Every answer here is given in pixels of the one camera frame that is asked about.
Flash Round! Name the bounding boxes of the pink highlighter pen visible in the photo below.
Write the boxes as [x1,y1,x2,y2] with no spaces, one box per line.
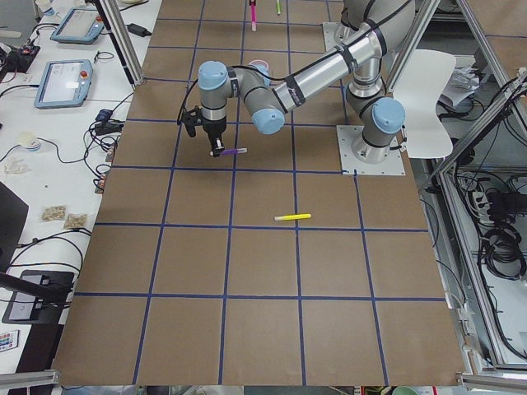
[249,0,257,32]

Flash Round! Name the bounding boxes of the black power adapter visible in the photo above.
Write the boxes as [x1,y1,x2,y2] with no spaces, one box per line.
[127,23,152,37]

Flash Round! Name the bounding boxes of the small blue device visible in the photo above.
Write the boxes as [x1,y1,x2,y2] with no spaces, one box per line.
[96,109,113,123]

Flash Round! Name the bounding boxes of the yellow highlighter pen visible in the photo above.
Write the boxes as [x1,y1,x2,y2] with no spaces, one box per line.
[273,213,312,222]

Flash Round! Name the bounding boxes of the purple highlighter pen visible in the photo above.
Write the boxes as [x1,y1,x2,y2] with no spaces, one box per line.
[210,147,248,157]

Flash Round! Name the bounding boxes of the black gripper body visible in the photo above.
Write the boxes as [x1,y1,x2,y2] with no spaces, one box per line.
[183,105,226,142]

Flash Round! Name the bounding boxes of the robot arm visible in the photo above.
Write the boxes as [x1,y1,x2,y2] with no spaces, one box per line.
[177,1,415,157]

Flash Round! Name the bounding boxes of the colourful remote control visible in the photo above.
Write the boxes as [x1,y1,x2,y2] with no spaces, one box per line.
[0,329,20,352]

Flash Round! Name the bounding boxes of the teach pendant near post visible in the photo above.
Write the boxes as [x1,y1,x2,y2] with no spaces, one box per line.
[34,59,93,109]

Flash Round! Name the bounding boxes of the black monitor stand base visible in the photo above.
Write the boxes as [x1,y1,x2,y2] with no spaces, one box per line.
[1,270,74,324]

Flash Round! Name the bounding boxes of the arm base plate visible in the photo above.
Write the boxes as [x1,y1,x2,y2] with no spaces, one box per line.
[322,22,352,52]
[336,125,405,176]

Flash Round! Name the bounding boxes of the pink mesh cup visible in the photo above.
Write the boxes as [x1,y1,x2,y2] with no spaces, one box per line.
[249,59,269,72]

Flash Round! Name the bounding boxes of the aluminium frame post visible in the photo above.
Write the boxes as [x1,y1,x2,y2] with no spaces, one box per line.
[94,0,144,86]

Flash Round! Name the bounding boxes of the white plastic chair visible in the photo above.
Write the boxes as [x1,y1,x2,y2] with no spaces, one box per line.
[393,49,456,159]

